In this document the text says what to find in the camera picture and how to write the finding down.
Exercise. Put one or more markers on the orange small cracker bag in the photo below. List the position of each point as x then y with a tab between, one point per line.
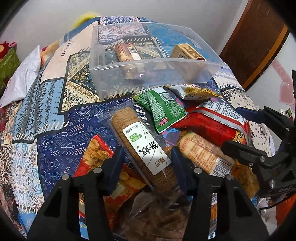
247	180

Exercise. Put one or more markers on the large red snack bag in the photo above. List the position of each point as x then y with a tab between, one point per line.
215	121

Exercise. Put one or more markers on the orange cracker sleeve pack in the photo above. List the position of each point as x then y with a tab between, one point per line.
205	155

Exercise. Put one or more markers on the tan cracker block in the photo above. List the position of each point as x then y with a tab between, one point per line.
186	51

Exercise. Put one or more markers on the clear plastic storage bin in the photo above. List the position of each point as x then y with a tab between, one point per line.
150	60

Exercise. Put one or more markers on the red fried snack bag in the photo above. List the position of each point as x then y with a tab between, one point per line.
121	182

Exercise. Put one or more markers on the brown striped biscuit pack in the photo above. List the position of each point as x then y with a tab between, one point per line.
127	52

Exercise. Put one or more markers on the green snack packet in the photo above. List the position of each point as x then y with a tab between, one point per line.
163	107

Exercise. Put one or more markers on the round brown biscuit roll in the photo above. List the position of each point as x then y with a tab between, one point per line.
144	148

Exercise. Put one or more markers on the white pillow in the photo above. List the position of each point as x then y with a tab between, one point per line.
23	78

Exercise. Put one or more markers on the yellow noodle snack packet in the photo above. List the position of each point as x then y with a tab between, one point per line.
196	92

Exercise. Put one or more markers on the yellow plush toy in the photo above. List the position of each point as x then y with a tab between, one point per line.
84	18

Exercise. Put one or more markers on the green storage crate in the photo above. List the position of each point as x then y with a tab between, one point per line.
9	63

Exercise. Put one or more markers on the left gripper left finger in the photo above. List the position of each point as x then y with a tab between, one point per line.
111	169

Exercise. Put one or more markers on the brown wooden door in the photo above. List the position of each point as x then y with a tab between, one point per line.
256	40

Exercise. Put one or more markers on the clear bag brown cookies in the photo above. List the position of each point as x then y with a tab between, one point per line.
149	217

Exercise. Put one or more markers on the blue patchwork bed quilt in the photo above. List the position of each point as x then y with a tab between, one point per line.
48	132

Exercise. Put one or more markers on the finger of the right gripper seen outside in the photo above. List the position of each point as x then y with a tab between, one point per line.
245	155

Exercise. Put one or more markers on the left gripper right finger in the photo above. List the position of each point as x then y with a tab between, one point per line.
183	169

